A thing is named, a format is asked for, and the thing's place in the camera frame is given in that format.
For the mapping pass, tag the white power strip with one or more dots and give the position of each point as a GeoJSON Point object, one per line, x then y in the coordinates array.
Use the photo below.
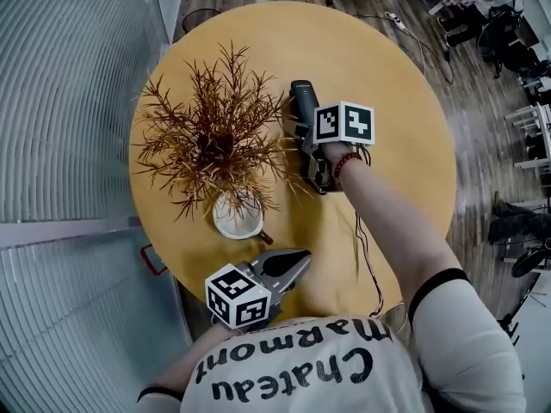
{"type": "Point", "coordinates": [395, 20]}

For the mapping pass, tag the person's white printed shirt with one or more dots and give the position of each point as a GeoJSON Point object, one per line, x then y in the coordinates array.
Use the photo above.
{"type": "Point", "coordinates": [310, 372]}

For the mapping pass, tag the white cup with dark outside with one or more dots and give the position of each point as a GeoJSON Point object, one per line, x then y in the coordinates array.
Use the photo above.
{"type": "Point", "coordinates": [234, 226]}

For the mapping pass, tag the black swivel chair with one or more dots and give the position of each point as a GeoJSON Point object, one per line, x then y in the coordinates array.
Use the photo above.
{"type": "Point", "coordinates": [508, 45]}

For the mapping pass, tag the round wooden table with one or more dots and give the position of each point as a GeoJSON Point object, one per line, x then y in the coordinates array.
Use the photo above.
{"type": "Point", "coordinates": [379, 144]}

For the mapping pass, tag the person's right forearm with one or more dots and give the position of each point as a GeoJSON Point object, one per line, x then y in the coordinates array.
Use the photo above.
{"type": "Point", "coordinates": [396, 239]}

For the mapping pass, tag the orange plant in white pot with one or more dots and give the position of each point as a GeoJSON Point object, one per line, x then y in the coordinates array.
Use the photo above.
{"type": "Point", "coordinates": [215, 140]}

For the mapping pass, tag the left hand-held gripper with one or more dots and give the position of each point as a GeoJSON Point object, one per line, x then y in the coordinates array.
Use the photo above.
{"type": "Point", "coordinates": [237, 299]}

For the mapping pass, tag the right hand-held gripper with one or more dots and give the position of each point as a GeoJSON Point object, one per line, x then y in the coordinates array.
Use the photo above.
{"type": "Point", "coordinates": [344, 123]}

